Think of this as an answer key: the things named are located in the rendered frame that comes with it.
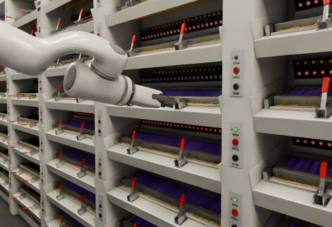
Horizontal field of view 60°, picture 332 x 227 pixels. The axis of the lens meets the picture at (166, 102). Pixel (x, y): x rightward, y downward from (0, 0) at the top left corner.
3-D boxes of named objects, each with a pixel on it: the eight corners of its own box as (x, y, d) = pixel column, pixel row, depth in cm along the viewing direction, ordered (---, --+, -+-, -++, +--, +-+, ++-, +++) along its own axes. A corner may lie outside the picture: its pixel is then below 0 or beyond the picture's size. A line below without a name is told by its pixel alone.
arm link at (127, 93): (103, 104, 80) (112, 105, 82) (122, 105, 74) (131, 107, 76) (108, 74, 81) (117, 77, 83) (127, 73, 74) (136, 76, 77)
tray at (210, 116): (224, 128, 81) (218, 96, 79) (108, 115, 125) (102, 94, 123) (259, 104, 94) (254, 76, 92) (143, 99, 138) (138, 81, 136)
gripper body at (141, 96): (109, 103, 82) (140, 110, 89) (131, 105, 74) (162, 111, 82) (113, 78, 83) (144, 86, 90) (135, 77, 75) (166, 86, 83)
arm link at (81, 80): (119, 65, 78) (103, 91, 81) (74, 51, 69) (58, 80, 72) (130, 84, 73) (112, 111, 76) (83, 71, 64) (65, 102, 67)
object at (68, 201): (98, 236, 134) (90, 210, 131) (48, 200, 179) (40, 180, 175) (132, 210, 147) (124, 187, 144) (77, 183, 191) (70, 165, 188)
